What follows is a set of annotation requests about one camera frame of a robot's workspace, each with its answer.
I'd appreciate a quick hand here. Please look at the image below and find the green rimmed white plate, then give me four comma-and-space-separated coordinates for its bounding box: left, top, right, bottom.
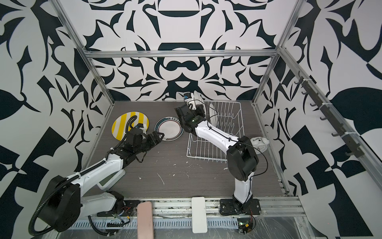
154, 117, 184, 141

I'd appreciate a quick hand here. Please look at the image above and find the yellow white striped plate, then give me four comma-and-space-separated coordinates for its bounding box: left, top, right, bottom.
111, 112, 150, 141

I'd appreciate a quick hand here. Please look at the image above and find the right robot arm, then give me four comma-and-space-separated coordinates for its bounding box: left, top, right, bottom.
175, 104, 270, 206

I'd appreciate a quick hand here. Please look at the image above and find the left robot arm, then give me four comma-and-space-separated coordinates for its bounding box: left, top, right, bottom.
28, 128, 165, 236

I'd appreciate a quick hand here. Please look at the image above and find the pink flat bar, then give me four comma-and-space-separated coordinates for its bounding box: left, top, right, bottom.
137, 201, 154, 239

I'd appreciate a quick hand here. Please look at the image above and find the white flat block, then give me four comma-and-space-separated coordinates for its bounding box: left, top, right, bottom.
192, 197, 208, 234

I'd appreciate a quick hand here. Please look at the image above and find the small circuit board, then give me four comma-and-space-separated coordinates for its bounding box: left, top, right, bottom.
238, 217, 256, 234

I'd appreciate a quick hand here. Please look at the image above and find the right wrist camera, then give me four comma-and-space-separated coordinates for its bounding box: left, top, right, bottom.
183, 92, 195, 104

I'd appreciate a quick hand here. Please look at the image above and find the white wire dish rack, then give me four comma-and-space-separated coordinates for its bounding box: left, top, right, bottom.
187, 101, 245, 162

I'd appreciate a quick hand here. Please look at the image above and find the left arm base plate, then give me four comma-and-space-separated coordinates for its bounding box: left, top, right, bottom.
97, 200, 141, 217

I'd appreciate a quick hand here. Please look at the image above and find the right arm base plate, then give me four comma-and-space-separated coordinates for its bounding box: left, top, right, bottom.
219, 198, 262, 216

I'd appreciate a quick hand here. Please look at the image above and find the black hook rail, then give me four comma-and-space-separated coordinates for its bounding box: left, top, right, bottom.
295, 71, 365, 158

